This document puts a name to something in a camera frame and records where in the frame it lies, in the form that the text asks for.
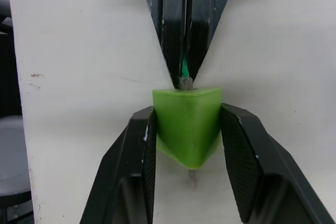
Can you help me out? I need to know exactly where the light green triangular block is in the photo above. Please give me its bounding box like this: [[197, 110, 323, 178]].
[[152, 87, 223, 170]]

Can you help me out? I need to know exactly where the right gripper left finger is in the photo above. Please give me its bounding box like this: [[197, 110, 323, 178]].
[[79, 105, 158, 224]]

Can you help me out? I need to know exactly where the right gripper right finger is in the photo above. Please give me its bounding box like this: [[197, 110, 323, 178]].
[[220, 103, 336, 224]]

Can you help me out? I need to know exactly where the green lace with grey tip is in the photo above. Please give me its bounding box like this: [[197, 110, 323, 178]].
[[178, 0, 238, 191]]

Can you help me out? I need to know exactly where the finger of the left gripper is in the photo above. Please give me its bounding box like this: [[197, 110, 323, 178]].
[[143, 0, 188, 89], [187, 0, 235, 78]]

